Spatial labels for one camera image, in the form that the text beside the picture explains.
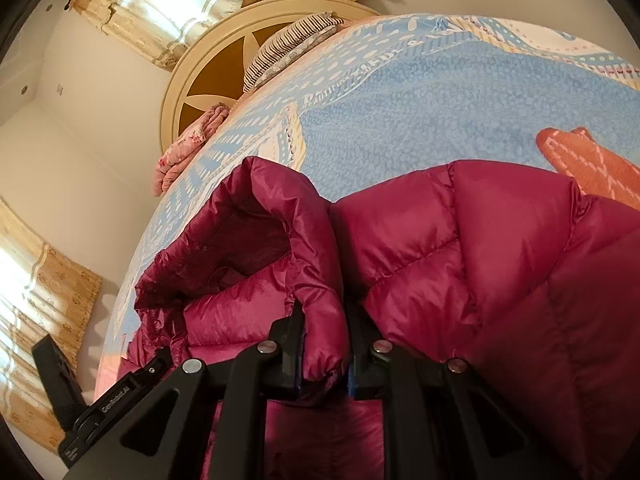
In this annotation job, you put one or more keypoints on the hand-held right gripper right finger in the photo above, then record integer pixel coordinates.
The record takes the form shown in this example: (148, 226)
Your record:
(365, 370)

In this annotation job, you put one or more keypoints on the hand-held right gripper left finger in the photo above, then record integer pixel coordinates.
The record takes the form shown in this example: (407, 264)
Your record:
(287, 360)

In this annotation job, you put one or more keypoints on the magenta quilted puffer jacket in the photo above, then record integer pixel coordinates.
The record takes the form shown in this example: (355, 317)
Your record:
(475, 270)

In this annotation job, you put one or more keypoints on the pink floral folded quilt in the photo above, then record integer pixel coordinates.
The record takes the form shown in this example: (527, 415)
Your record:
(187, 147)

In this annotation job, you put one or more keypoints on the bed with patterned bedspread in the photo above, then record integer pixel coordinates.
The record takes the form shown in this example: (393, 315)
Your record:
(425, 90)

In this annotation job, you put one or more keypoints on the cream wooden bed headboard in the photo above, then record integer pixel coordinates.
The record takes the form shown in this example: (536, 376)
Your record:
(210, 75)

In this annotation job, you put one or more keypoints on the striped floral pillow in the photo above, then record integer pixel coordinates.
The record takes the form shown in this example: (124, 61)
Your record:
(290, 47)

